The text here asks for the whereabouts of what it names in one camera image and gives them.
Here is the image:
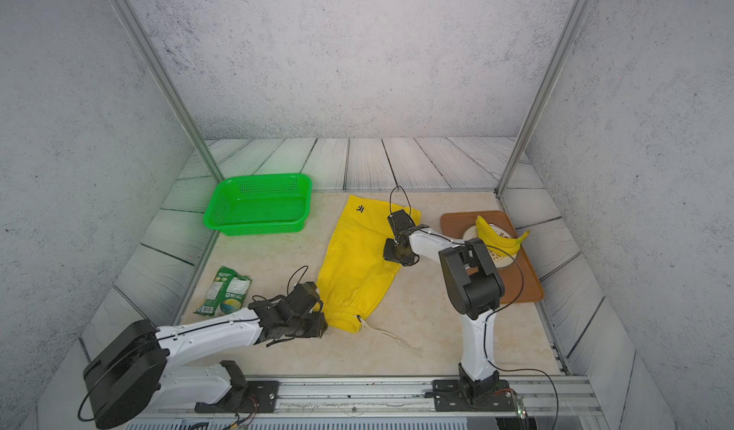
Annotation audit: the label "brown wooden tray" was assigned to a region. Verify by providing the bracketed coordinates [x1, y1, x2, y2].
[440, 210, 545, 305]

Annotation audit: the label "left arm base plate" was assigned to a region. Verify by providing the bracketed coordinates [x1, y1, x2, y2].
[194, 380, 280, 415]

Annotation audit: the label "green snack packet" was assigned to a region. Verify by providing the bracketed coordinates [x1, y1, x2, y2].
[194, 267, 252, 317]

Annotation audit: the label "right aluminium corner post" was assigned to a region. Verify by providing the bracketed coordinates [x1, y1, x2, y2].
[495, 0, 593, 199]

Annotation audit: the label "aluminium corner post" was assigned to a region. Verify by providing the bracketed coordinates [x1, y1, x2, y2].
[495, 0, 593, 199]
[108, 0, 224, 183]

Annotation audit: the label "green plastic basket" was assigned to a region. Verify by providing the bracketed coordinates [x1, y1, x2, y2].
[203, 173, 313, 236]

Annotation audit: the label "yellow banana bunch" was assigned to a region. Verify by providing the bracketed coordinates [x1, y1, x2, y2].
[475, 216, 529, 250]

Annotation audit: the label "white patterned plate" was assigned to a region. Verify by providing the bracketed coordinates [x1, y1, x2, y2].
[462, 224, 520, 269]

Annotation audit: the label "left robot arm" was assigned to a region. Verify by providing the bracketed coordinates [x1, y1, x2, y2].
[82, 282, 327, 429]

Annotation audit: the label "aluminium front rail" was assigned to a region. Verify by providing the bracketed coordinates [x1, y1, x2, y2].
[128, 376, 608, 429]

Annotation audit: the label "left aluminium corner post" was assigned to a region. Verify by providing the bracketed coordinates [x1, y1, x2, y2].
[108, 0, 224, 183]

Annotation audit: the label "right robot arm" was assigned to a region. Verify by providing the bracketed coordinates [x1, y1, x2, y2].
[383, 210, 505, 389]

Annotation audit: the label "yellow shorts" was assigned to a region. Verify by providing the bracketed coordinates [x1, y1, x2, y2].
[317, 195, 404, 334]

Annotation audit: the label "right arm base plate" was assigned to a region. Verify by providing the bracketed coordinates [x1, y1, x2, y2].
[424, 378, 517, 413]

